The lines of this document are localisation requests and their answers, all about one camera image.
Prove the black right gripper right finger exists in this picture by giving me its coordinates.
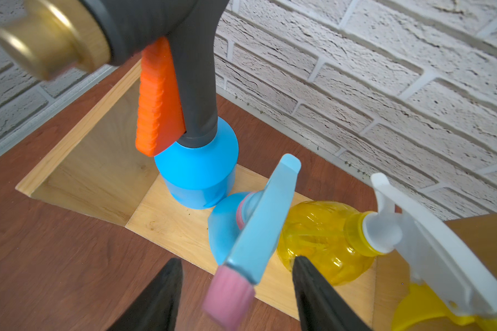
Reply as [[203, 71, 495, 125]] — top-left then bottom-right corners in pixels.
[[292, 256, 371, 331]]

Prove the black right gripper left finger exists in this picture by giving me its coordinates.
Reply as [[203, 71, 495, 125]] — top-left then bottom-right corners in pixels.
[[109, 258, 184, 330]]

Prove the small blue spray bottle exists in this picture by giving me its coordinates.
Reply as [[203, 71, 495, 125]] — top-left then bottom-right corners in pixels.
[[202, 154, 301, 330]]

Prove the yellow spray bottle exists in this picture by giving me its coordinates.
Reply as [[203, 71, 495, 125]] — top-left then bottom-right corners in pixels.
[[277, 173, 497, 330]]

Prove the blue pressure sprayer bottle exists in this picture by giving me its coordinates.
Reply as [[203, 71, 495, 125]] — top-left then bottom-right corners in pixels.
[[0, 1, 239, 210]]

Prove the wooden shelf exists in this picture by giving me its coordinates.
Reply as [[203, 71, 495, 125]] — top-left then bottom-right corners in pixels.
[[17, 64, 497, 330]]

